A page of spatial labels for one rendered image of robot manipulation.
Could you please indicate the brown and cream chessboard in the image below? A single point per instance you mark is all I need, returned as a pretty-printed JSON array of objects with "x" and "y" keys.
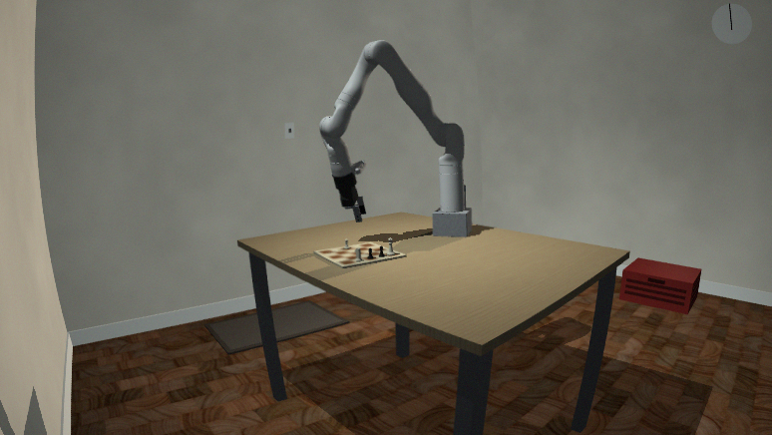
[{"x": 346, "y": 257}]

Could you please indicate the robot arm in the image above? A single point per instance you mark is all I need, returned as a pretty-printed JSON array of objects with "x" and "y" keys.
[{"x": 410, "y": 89}]

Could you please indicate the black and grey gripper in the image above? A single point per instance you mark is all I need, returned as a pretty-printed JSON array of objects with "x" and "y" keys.
[{"x": 345, "y": 182}]

